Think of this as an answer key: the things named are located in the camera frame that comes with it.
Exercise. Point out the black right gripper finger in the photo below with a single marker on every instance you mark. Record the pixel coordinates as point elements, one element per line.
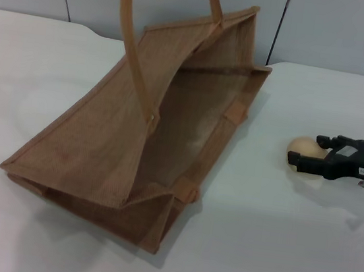
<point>325,141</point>
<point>305,162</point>

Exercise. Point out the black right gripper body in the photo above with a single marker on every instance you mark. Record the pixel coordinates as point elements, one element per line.
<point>358,161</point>

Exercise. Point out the round egg yolk pastry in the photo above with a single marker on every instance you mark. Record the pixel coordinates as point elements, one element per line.
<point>307,146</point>

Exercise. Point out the brown woven handbag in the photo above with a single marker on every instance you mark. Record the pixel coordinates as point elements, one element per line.
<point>102,133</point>

